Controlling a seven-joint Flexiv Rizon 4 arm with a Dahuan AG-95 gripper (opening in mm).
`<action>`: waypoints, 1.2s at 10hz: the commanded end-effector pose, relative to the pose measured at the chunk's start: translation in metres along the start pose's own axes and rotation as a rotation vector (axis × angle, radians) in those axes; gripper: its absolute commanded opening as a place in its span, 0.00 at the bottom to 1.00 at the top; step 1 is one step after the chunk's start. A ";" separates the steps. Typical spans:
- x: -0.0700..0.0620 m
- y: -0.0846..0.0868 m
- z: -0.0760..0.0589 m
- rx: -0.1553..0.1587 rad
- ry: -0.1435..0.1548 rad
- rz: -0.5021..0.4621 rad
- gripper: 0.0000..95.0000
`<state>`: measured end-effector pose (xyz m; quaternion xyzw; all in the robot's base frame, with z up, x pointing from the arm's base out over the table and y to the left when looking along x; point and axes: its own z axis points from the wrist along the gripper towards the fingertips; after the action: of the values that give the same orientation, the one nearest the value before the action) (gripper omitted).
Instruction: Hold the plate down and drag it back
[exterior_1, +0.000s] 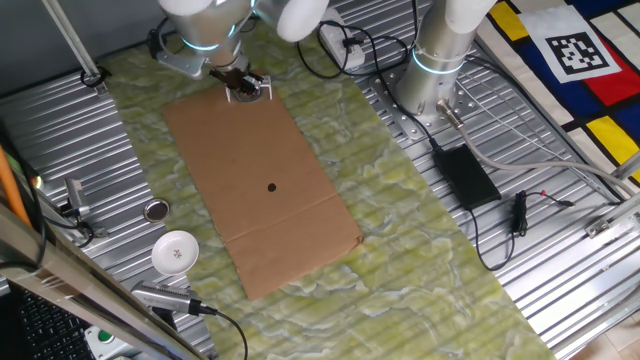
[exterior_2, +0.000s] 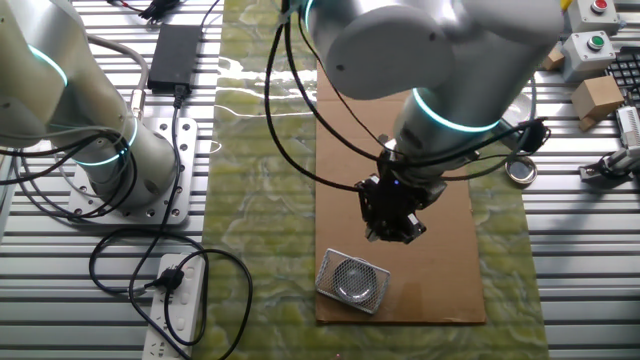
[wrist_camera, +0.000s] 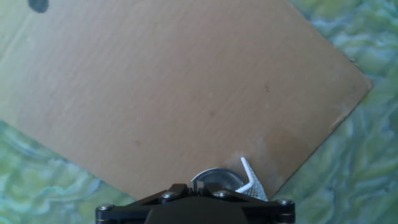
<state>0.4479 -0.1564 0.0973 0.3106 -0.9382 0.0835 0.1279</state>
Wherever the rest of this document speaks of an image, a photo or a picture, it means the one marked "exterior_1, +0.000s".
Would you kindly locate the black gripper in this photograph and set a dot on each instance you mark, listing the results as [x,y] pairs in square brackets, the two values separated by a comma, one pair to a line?
[232,76]

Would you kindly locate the silver ridged camera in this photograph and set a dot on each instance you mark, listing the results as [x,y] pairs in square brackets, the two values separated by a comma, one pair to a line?
[160,297]

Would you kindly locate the orange pole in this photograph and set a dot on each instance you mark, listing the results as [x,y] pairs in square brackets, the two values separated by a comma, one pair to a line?
[10,185]

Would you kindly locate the shiny metal frame bar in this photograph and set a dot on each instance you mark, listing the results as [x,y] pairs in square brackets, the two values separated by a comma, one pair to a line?
[75,285]

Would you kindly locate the black power adapter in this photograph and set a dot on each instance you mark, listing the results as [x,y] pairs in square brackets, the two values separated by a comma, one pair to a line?
[467,177]

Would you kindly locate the black keyboard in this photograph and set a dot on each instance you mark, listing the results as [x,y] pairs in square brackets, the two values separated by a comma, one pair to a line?
[45,330]

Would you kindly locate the colourful block pattern board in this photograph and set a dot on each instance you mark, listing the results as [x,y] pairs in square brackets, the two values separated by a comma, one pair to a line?
[605,85]

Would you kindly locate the aluminium frame profile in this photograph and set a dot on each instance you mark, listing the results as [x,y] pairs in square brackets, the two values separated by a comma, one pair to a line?
[615,215]

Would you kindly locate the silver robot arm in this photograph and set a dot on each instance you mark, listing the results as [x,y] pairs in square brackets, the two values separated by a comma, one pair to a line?
[440,50]

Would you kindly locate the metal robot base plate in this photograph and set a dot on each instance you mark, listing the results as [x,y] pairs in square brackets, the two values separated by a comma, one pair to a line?
[407,127]

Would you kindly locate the wrist camera with metal bracket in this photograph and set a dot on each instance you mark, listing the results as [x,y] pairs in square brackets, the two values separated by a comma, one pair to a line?
[180,62]

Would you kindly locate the green marble pattern mat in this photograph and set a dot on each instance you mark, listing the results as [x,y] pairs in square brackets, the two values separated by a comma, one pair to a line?
[375,250]

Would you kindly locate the grey green button box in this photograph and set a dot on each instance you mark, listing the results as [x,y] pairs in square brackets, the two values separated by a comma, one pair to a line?
[105,336]

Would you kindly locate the small round steel plate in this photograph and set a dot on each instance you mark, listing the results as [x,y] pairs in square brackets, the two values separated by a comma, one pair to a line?
[250,99]

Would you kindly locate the small camera on stand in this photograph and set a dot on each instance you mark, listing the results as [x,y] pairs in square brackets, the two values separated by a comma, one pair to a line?
[76,195]

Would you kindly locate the white power strip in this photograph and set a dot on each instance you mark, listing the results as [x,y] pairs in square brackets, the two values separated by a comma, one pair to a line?
[332,32]

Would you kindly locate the aluminium frame pole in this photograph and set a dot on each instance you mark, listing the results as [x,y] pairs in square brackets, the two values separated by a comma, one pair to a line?
[70,40]

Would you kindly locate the brown cardboard sheet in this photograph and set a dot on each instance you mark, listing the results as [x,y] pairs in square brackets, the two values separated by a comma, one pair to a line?
[260,225]

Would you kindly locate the white paper marker tag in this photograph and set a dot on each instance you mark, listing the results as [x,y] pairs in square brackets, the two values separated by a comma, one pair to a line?
[575,50]

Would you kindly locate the round steel tin dish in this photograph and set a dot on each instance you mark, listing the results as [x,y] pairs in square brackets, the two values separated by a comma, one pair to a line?
[156,210]

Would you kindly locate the white ceramic flower dish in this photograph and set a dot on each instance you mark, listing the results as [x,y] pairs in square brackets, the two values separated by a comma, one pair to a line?
[170,250]

